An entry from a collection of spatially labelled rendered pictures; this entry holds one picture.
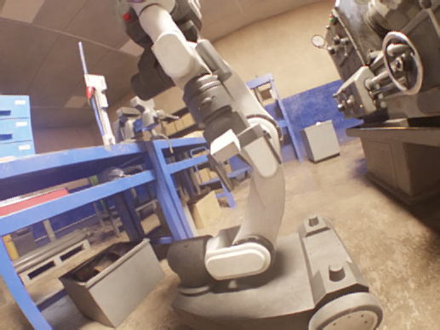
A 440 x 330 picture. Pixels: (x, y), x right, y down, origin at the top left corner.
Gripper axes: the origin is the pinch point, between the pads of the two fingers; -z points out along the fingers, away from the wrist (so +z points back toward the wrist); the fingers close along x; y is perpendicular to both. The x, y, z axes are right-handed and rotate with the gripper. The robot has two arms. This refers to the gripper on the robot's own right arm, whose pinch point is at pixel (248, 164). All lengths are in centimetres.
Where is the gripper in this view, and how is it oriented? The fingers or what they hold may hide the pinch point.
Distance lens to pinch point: 38.2
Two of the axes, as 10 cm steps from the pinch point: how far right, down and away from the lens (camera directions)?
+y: 2.4, -1.3, 9.6
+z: -5.1, -8.6, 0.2
